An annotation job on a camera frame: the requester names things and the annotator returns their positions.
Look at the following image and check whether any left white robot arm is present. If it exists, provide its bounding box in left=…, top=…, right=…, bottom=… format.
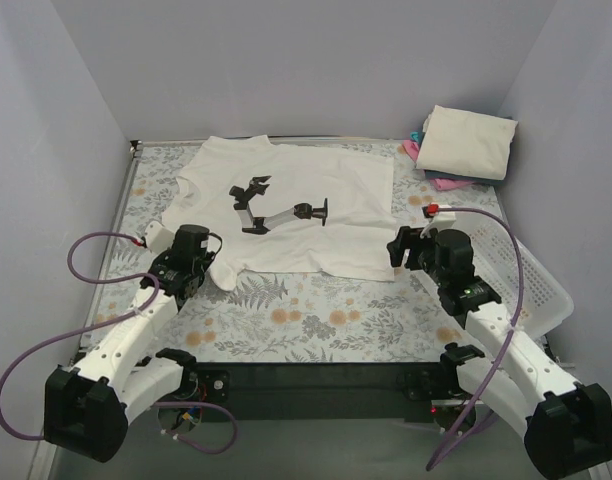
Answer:
left=44, top=222, right=215, bottom=462

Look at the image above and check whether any white plastic basket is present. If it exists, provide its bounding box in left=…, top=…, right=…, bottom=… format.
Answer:
left=458, top=213, right=574, bottom=338

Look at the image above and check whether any pink folded t shirt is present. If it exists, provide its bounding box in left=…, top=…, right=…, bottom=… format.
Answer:
left=401, top=139, right=474, bottom=191

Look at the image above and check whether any white t shirt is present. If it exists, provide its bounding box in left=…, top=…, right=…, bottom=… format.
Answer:
left=162, top=136, right=396, bottom=291

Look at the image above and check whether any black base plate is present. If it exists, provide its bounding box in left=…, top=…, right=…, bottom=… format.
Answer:
left=156, top=362, right=466, bottom=423

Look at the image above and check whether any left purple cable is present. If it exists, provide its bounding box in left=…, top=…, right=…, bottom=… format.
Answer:
left=0, top=230, right=237, bottom=455

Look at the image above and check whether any cream folded t shirt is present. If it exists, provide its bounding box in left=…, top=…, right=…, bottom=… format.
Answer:
left=417, top=105, right=518, bottom=181

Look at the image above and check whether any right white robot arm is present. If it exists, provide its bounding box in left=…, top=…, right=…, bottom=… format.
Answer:
left=387, top=227, right=612, bottom=479

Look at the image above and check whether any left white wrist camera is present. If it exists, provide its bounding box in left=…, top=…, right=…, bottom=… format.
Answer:
left=142, top=221, right=175, bottom=254

